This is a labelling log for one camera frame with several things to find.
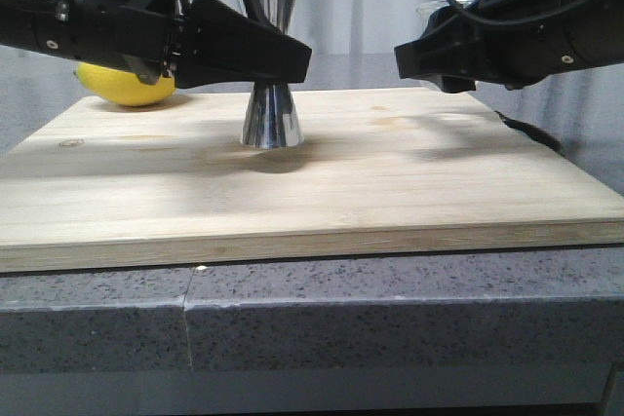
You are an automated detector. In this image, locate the clear glass beaker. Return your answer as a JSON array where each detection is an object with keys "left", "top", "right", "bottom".
[{"left": 416, "top": 0, "right": 457, "bottom": 23}]

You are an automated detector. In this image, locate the steel double jigger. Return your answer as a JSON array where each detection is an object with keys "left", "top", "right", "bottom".
[{"left": 238, "top": 0, "right": 304, "bottom": 149}]

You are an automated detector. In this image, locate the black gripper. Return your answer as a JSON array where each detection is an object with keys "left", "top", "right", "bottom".
[
  {"left": 1, "top": 0, "right": 188, "bottom": 85},
  {"left": 394, "top": 0, "right": 623, "bottom": 94}
]

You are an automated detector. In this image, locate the light wooden cutting board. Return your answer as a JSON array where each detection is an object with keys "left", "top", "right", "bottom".
[{"left": 1, "top": 88, "right": 623, "bottom": 273}]

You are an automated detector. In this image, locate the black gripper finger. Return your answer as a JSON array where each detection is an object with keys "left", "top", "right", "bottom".
[{"left": 174, "top": 0, "right": 312, "bottom": 89}]

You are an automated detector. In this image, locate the black cutting board handle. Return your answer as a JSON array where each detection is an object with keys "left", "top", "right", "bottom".
[{"left": 496, "top": 111, "right": 562, "bottom": 152}]

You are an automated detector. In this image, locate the yellow lemon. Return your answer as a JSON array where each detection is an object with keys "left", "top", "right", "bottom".
[{"left": 74, "top": 62, "right": 176, "bottom": 107}]

